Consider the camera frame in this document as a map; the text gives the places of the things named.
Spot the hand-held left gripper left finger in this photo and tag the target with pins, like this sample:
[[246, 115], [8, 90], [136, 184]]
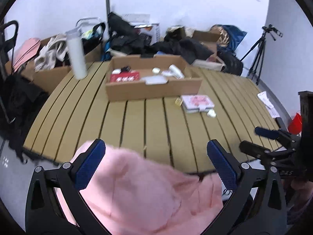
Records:
[[91, 164]]

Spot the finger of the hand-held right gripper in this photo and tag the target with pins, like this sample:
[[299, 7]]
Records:
[[266, 132], [251, 149]]

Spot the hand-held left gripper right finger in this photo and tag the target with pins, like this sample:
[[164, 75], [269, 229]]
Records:
[[221, 164]]

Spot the red printed box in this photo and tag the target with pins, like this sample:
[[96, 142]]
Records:
[[124, 77]]

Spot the small white cap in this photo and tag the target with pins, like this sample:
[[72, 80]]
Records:
[[116, 71]]

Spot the shallow cardboard box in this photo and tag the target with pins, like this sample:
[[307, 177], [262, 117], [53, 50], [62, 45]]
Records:
[[151, 89]]

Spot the small black object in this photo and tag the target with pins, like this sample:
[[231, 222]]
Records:
[[126, 68]]

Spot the white squeeze bottle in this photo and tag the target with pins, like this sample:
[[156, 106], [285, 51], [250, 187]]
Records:
[[176, 71]]

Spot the clear plastic swab box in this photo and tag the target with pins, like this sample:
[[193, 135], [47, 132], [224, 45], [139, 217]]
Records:
[[156, 79]]

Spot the white ribbed round jar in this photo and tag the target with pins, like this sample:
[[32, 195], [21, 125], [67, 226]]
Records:
[[156, 71]]

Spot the person's right hand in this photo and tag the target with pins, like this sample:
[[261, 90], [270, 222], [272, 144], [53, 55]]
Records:
[[302, 195]]

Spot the black flat object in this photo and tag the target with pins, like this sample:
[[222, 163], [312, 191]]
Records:
[[280, 123]]

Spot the white paper packet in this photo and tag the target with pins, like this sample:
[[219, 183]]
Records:
[[273, 112]]

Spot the white paper slips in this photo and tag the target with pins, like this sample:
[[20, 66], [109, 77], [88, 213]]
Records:
[[265, 99]]

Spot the pink jacket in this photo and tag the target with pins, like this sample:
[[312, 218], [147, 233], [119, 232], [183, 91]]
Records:
[[137, 191]]

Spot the pink wet wipes pack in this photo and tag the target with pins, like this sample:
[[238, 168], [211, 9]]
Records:
[[196, 102]]

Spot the small gold item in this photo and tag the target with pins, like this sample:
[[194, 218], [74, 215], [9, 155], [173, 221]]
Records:
[[178, 101]]

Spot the black luggage bag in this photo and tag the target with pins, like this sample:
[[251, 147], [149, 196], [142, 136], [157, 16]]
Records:
[[231, 62]]

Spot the black tripod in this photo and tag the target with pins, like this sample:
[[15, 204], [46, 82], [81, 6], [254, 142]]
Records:
[[259, 51]]

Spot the beige canvas bag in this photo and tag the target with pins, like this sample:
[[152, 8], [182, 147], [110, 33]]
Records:
[[210, 64]]

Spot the large open cardboard box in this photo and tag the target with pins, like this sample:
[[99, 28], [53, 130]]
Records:
[[49, 79]]

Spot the blue bag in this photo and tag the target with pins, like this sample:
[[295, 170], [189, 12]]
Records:
[[235, 34]]

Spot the woven rattan basket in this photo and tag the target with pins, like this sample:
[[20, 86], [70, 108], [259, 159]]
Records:
[[222, 38]]

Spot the white pink-print packet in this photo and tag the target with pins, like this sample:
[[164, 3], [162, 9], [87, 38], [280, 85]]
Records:
[[166, 73]]

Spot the white thermos bottle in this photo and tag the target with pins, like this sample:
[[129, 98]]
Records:
[[77, 56]]

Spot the brown cardboard box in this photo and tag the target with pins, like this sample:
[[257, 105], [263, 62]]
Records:
[[206, 41]]

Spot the black puffy jacket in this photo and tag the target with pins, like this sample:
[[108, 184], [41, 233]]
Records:
[[188, 49]]

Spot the beige clothing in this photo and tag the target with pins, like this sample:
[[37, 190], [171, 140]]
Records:
[[50, 51]]

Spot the black clothes pile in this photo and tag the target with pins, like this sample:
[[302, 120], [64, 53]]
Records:
[[127, 45]]

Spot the black green tote bag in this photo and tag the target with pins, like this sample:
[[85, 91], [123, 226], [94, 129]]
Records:
[[95, 35]]

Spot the pink bag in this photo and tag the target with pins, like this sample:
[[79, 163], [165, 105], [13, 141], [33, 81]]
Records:
[[25, 51]]

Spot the black folding cart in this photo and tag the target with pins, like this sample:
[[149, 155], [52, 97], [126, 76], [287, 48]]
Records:
[[7, 53]]

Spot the black backpack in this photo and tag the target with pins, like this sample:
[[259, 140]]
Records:
[[119, 27]]

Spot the printed appliance box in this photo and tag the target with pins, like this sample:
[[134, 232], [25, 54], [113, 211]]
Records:
[[150, 31]]

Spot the black camera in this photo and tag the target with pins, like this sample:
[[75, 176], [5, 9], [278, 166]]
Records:
[[271, 30]]

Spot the white metal frame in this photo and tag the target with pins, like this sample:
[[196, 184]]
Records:
[[86, 19]]

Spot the white wall socket strip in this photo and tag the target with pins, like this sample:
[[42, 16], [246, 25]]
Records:
[[135, 17]]

